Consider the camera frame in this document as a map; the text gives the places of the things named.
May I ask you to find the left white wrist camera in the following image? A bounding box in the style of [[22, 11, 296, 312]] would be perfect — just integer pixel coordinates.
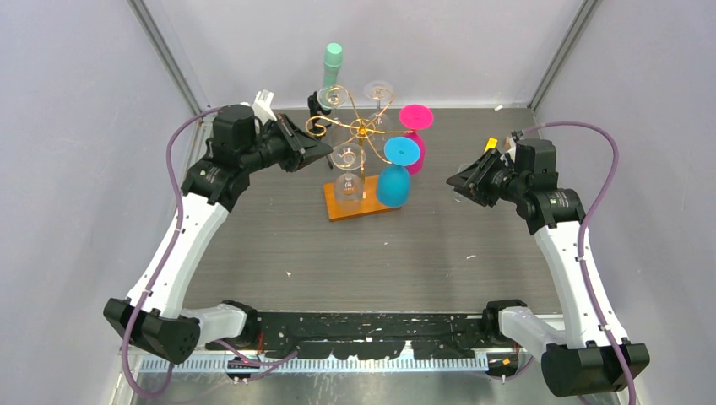
[[252, 89, 277, 124]]

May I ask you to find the clear front wine glass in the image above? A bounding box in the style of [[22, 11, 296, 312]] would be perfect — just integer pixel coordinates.
[[329, 143, 366, 212]]

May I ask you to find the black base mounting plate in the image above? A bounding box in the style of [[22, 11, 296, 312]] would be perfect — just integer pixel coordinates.
[[203, 310, 561, 362]]

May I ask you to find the pink wine glass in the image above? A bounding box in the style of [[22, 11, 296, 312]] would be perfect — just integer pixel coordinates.
[[399, 104, 434, 176]]

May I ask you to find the mint green bottle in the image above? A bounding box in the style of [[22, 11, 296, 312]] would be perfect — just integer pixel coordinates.
[[323, 42, 343, 87]]

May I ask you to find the clear rear right wine glass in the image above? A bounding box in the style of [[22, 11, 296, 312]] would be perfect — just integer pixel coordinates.
[[364, 80, 394, 132]]

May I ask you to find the yellow wooden block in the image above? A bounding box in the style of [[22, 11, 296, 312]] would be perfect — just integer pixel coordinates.
[[484, 138, 498, 153]]

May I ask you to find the gold wire glass rack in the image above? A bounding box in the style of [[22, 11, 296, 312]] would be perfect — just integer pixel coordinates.
[[305, 82, 407, 222]]

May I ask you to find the clear wine glass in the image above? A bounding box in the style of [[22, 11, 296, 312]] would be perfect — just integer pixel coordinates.
[[329, 143, 366, 212], [317, 84, 348, 122], [364, 80, 394, 132]]

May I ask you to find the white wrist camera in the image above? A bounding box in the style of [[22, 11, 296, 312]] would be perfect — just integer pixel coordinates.
[[503, 130, 525, 152], [252, 89, 277, 124]]

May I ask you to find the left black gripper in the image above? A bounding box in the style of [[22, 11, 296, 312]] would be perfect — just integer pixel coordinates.
[[241, 113, 334, 174]]

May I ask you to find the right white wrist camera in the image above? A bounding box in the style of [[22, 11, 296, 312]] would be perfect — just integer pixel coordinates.
[[503, 130, 525, 152]]

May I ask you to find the clear rear left wine glass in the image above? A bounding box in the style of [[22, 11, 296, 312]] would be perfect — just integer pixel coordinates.
[[317, 84, 348, 122]]

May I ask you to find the small black tripod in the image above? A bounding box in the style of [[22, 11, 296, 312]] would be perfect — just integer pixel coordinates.
[[307, 91, 332, 138]]

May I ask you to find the blue wine glass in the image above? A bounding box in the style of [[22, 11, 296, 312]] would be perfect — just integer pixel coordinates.
[[376, 137, 421, 208]]

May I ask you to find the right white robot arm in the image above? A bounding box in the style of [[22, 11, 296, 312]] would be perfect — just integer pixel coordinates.
[[446, 139, 650, 399]]

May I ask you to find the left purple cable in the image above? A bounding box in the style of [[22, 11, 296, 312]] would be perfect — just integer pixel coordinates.
[[120, 105, 231, 399]]

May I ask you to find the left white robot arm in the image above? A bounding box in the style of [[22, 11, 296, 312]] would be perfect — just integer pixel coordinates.
[[103, 105, 333, 365]]

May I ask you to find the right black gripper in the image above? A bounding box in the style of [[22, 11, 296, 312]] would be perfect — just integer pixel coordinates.
[[447, 148, 528, 208]]

